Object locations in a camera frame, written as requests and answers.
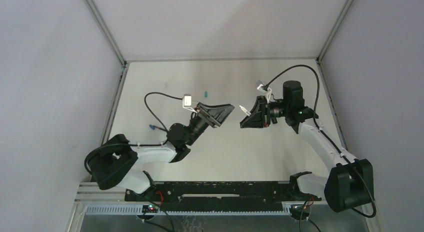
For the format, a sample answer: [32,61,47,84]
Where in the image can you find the white pen blue end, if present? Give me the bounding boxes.
[239,105,251,116]

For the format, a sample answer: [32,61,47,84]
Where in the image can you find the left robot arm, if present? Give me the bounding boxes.
[84,102,235,195]

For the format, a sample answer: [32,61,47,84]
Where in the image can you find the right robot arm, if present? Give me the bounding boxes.
[240,80,377,213]

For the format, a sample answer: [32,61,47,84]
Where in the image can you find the blue black pen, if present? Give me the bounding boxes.
[149,124,167,132]

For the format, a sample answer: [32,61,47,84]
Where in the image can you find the small circuit board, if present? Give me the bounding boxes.
[141,204,160,214]

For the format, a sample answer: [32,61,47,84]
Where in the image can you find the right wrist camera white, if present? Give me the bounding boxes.
[256,80,272,103]

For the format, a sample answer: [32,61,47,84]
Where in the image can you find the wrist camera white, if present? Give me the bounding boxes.
[256,80,272,103]
[182,94,197,113]

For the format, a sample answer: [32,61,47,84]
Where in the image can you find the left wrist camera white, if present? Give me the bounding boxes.
[182,94,197,113]

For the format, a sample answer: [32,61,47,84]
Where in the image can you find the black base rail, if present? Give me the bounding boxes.
[124,180,309,213]

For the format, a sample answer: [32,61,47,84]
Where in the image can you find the aluminium frame rails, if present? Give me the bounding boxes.
[66,182,385,232]

